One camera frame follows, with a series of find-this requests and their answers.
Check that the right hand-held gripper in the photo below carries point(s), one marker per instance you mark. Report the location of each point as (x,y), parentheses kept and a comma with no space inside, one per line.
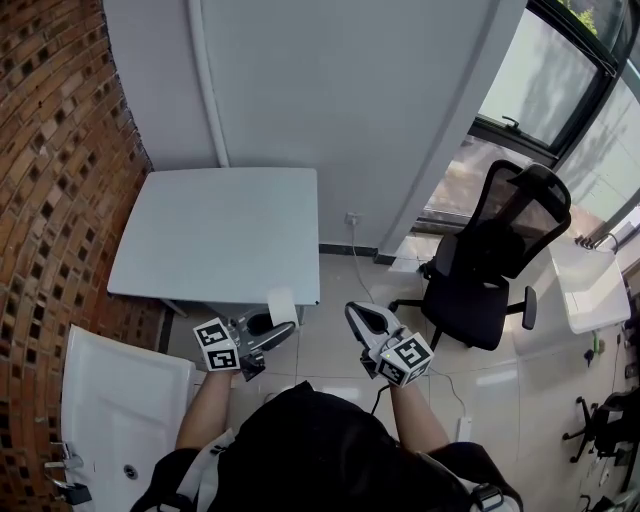
(407,357)

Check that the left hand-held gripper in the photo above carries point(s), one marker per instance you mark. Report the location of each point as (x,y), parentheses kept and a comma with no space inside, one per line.
(220,357)

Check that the chrome faucet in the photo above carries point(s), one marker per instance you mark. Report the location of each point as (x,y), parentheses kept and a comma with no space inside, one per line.
(600,241)
(67,462)

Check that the white wall socket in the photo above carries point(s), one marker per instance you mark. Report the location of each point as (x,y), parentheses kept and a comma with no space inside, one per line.
(354,218)

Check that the black soap dispenser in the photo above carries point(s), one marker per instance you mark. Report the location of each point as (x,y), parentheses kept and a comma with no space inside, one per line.
(77,494)

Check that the person's right forearm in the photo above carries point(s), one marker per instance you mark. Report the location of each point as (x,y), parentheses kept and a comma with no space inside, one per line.
(417,415)

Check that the white square table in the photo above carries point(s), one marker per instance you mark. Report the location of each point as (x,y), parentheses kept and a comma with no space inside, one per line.
(215,235)

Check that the person's left forearm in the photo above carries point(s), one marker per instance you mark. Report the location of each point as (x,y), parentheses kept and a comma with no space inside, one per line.
(205,410)

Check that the white countertop basin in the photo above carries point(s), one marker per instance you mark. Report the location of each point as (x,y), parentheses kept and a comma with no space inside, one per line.
(590,290)

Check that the black framed window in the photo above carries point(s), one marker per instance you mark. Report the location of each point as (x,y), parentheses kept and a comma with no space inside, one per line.
(545,80)

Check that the white wall pipe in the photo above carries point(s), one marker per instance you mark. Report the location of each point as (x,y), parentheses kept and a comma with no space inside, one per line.
(212,85)

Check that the white tape roll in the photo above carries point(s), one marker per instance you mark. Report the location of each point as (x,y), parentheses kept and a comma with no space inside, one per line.
(282,305)

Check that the black mesh office chair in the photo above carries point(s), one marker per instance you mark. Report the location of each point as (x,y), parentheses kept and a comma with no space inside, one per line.
(465,310)

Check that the white power strip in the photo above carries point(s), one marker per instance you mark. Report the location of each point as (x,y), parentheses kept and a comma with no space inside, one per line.
(464,430)

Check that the person's black shirt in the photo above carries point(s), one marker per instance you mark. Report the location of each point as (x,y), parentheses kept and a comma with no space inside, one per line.
(315,450)

